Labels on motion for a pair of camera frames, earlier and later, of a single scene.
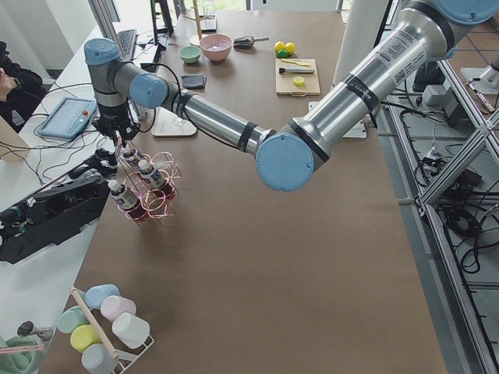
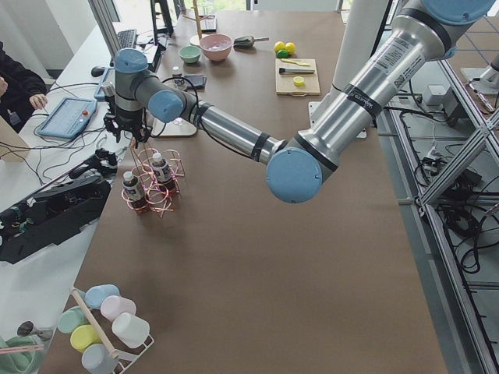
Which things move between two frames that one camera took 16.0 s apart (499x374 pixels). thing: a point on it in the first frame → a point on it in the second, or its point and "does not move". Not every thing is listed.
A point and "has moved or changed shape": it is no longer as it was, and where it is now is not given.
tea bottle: (127, 202) → (133, 192)
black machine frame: (50, 216) does not move
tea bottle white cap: (126, 149) → (179, 82)
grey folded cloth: (193, 81) does not move
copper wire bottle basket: (153, 184) has moved or changed shape
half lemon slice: (299, 81) does not move
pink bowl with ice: (217, 46) does not move
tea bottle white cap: (152, 176) → (164, 174)
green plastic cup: (72, 317) does not move
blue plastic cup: (95, 295) does not move
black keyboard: (127, 40) does not move
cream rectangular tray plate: (164, 125) does not move
